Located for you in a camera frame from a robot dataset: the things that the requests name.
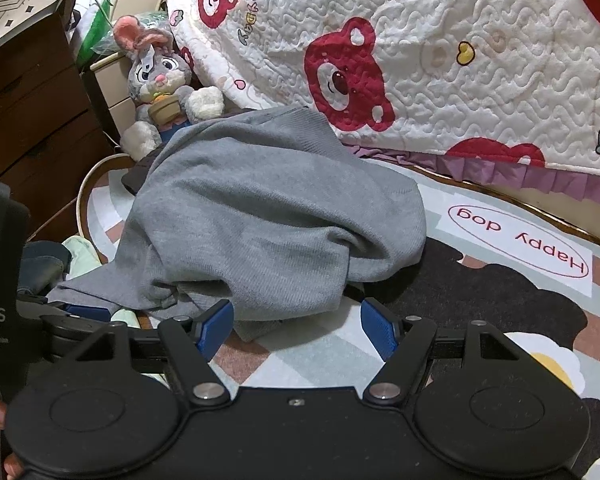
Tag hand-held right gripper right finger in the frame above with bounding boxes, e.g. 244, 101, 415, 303
360, 297, 526, 407

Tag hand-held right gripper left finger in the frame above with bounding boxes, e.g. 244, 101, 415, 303
75, 299, 236, 407

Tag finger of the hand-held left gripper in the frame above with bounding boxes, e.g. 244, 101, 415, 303
40, 302, 112, 342

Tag grey knit sweater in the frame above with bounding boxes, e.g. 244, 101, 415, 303
45, 106, 428, 343

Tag blue denim jeans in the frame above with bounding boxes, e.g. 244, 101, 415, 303
17, 240, 73, 302

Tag light green garment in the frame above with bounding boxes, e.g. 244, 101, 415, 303
62, 237, 142, 330

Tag checked printed rug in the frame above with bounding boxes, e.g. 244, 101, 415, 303
77, 154, 600, 480

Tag dark brown cloth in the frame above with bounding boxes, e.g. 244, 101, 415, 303
121, 152, 161, 196

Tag brown wooden dresser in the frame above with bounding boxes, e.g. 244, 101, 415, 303
0, 10, 118, 246

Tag cream nightstand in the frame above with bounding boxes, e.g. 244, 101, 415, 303
90, 52, 141, 136

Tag grey plush rabbit toy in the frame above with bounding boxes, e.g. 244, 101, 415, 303
112, 15, 226, 158

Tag green plastic bag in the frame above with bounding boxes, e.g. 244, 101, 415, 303
70, 0, 118, 68

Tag white bear print quilt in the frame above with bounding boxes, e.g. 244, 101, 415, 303
166, 0, 600, 208

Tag cream bed frame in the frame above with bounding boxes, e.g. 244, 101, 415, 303
412, 162, 600, 257

